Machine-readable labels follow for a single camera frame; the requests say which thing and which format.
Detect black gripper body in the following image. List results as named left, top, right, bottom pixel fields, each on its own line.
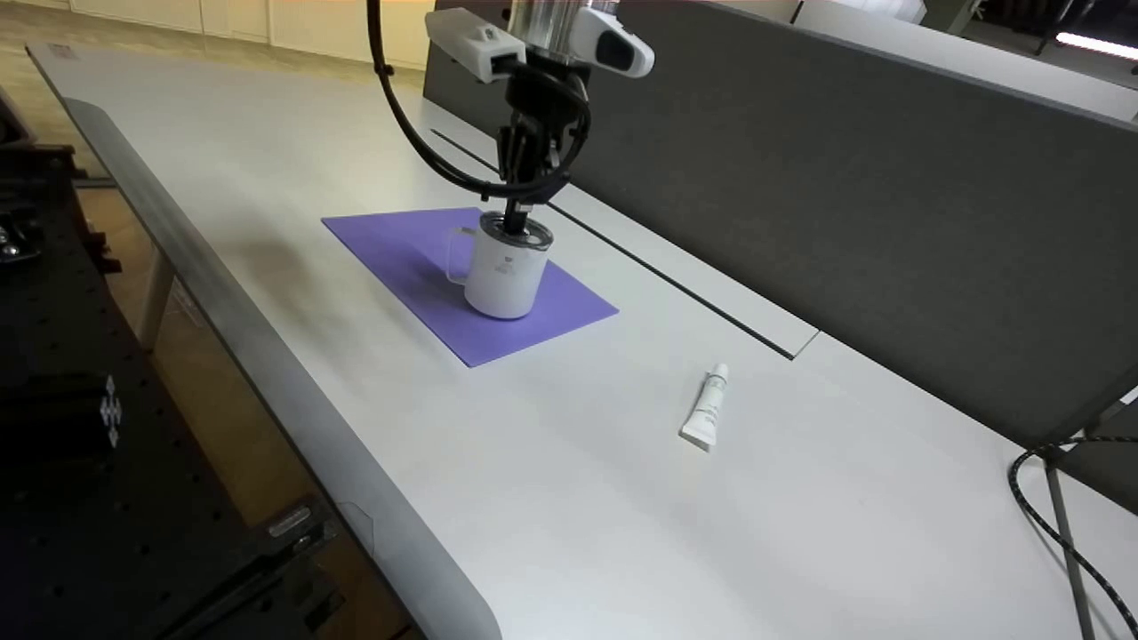
left=502, top=49, right=595, bottom=158

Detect black round lid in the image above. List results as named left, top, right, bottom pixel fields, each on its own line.
left=477, top=210, right=559, bottom=256

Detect purple rectangular mat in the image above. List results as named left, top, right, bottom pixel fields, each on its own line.
left=321, top=207, right=623, bottom=375

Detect beige wooden cabinets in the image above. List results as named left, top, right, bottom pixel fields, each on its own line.
left=0, top=0, right=439, bottom=74

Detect small white tube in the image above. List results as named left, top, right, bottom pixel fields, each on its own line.
left=675, top=360, right=732, bottom=455

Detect dark gray desk partition panel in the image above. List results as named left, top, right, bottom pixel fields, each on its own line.
left=421, top=0, right=1138, bottom=516

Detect gray desk leg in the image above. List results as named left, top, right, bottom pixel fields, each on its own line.
left=135, top=254, right=182, bottom=360

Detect white bolt fitting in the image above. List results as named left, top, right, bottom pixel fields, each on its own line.
left=97, top=375, right=127, bottom=453

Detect black metal knob device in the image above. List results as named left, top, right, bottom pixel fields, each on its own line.
left=0, top=197, right=49, bottom=271

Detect black perforated breadboard table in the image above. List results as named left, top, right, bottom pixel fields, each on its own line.
left=0, top=91, right=350, bottom=640

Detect white mug with handle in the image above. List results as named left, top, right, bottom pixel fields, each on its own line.
left=440, top=212, right=559, bottom=322

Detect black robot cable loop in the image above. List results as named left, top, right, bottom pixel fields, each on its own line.
left=363, top=0, right=595, bottom=207

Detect gray desk cable tray cover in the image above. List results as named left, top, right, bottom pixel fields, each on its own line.
left=426, top=100, right=823, bottom=362

